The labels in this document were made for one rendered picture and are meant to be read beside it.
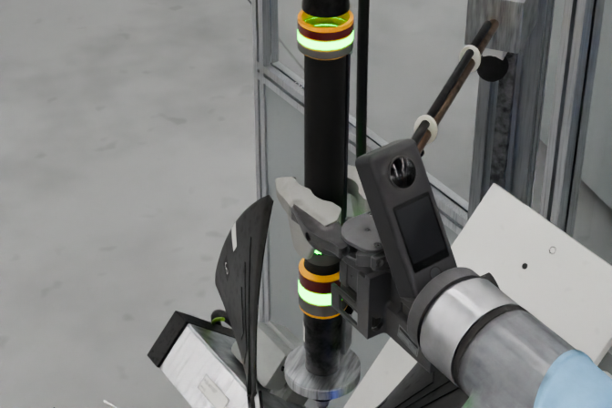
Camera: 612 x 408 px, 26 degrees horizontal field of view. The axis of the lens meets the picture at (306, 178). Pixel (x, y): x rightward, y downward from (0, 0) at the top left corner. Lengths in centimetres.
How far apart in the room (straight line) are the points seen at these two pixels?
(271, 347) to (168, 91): 298
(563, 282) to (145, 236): 247
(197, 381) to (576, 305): 51
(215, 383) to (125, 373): 174
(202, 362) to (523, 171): 52
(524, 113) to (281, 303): 126
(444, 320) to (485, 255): 68
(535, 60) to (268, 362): 53
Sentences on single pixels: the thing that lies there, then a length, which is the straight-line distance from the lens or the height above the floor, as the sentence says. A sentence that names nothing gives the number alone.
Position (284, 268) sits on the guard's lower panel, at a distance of 289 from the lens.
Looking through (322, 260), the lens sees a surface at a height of 160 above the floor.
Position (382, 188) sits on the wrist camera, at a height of 173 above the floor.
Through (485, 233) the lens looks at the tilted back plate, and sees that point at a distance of 166.
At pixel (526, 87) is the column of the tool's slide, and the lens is 181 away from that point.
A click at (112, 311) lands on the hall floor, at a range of 365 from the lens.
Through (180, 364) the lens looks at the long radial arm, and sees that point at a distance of 178.
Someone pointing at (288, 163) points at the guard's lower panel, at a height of 81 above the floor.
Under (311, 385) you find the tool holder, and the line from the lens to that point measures 121.
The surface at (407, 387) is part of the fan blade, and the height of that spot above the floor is 135.
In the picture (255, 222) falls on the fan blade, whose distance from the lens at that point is 152.
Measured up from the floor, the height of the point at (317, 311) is 155.
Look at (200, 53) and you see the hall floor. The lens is 488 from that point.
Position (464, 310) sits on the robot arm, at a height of 168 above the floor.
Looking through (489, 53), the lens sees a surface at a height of 150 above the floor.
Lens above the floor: 228
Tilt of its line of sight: 33 degrees down
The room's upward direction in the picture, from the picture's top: straight up
